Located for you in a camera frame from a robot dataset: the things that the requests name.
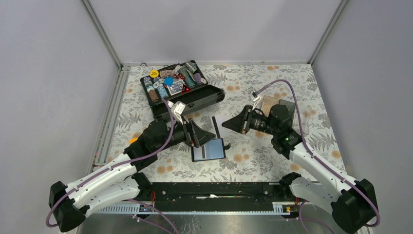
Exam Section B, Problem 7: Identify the blue playing card deck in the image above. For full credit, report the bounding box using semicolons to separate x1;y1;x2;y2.
167;80;185;96

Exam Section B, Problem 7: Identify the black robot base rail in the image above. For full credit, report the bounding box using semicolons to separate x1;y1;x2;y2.
133;182;304;204

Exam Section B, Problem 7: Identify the white magnetic stripe card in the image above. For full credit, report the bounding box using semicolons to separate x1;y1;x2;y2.
211;114;231;140

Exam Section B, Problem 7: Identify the brown poker chip stack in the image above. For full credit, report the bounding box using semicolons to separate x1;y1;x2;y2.
148;89;159;103

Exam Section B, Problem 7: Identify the blue poker chip stack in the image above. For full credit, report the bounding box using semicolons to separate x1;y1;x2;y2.
157;85;169;98

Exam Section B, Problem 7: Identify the smoky grey transparent card box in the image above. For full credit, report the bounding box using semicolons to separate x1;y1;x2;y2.
279;99;296;125

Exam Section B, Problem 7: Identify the silver credit card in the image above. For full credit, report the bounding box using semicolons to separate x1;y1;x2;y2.
192;146;209;161

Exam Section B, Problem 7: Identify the yellow round chip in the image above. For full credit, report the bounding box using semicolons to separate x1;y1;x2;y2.
150;70;159;78

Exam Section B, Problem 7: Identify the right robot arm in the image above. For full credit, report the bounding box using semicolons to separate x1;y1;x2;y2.
222;104;379;234

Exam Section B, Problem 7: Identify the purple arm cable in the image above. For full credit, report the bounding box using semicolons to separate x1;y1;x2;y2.
45;97;177;228
251;79;381;228

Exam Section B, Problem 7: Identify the blue round dealer chip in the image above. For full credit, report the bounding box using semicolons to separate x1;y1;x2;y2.
164;77;174;86

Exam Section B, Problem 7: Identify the clear transparent card box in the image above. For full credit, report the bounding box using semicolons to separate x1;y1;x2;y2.
301;106;313;135

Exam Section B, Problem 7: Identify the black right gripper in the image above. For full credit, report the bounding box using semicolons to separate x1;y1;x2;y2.
222;105;278;136

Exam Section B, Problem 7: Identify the black card holder wallet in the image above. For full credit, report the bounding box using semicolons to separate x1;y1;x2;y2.
191;138;231;162

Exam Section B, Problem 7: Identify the red triangular dealer button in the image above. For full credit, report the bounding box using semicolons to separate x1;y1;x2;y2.
181;84;192;94

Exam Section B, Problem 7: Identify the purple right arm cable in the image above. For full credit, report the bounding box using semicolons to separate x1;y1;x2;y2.
251;79;381;228

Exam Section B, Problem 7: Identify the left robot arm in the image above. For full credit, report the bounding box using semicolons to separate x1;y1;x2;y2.
45;101;216;233

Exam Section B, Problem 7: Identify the black poker chip case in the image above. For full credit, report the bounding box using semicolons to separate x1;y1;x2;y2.
140;60;225;120

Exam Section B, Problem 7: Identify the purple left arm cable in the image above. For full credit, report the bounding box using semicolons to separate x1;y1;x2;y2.
45;97;177;228

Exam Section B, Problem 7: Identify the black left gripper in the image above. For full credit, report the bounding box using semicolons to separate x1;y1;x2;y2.
154;116;216;153

